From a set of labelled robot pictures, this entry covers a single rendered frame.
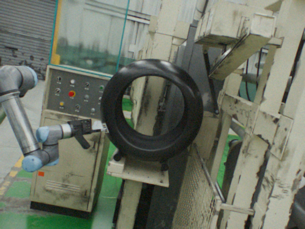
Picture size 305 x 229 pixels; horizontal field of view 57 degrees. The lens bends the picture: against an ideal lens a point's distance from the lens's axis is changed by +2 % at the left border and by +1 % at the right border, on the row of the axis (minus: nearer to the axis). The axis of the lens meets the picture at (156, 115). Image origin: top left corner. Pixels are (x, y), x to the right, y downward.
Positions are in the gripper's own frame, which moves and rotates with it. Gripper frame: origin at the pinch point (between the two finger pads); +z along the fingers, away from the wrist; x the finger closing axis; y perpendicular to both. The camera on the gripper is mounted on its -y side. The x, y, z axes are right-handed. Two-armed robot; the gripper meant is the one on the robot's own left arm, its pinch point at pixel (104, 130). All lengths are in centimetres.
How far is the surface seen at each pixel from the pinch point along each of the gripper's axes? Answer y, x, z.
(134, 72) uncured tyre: 29.4, -18.3, 12.1
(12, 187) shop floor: -50, 166, -15
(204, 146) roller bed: -20, -14, 66
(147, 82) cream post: 27.2, 7.1, 40.5
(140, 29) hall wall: 319, 670, 564
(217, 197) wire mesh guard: -30, -67, 11
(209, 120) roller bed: -3, -20, 68
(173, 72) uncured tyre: 26, -32, 28
